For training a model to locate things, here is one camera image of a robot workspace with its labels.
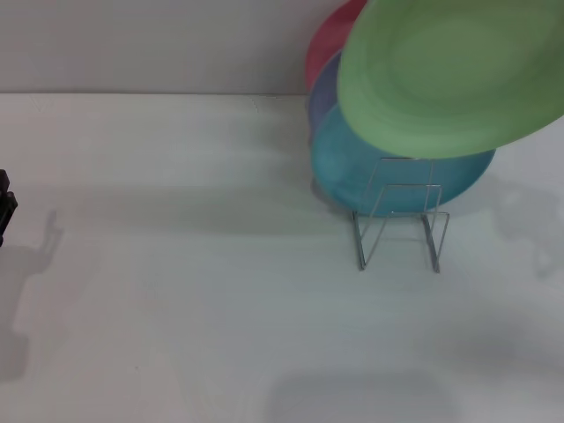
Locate light green plate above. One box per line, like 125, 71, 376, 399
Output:
337, 0, 564, 159

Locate purple plate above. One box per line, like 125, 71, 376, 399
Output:
307, 50, 345, 133

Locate teal blue plate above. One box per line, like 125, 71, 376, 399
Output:
310, 105, 497, 213

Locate red pink plate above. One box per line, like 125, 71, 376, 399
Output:
304, 2, 369, 92

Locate chrome wire plate rack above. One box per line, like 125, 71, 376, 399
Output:
352, 157, 450, 273

